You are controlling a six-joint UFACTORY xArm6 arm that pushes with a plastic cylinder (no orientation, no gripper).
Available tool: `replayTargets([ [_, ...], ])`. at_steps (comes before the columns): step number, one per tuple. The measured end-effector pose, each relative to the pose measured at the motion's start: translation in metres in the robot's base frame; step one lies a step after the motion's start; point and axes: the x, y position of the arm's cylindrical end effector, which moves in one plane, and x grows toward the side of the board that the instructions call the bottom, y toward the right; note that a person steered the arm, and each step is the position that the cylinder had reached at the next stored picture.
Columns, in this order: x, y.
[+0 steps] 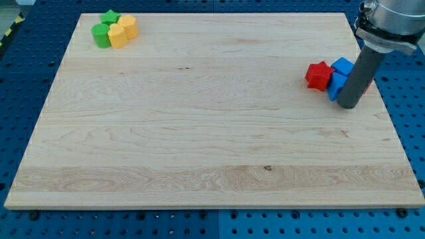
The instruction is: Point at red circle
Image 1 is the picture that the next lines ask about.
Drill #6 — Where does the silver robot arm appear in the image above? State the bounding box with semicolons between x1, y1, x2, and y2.
355;0;424;55

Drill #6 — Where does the light wooden board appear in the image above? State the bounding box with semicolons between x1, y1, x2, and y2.
5;13;424;210

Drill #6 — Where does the red star block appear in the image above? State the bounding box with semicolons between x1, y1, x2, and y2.
305;61;335;92

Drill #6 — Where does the yellow heart block front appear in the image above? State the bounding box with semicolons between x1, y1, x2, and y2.
108;23;128;48

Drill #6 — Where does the yellow hexagon block back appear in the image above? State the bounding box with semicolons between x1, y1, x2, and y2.
118;15;139;39

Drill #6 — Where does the blue triangular block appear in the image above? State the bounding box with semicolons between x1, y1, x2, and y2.
327;72;347;101

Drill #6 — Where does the blue cube block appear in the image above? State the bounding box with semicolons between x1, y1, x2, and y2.
331;57;354;76

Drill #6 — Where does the green cylinder block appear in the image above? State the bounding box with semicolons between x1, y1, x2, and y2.
91;23;111;48

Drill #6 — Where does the green star block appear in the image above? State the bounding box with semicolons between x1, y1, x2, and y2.
100;9;121;25

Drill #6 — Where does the grey cylindrical pointer tool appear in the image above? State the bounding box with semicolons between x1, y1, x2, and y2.
337;45;386;109

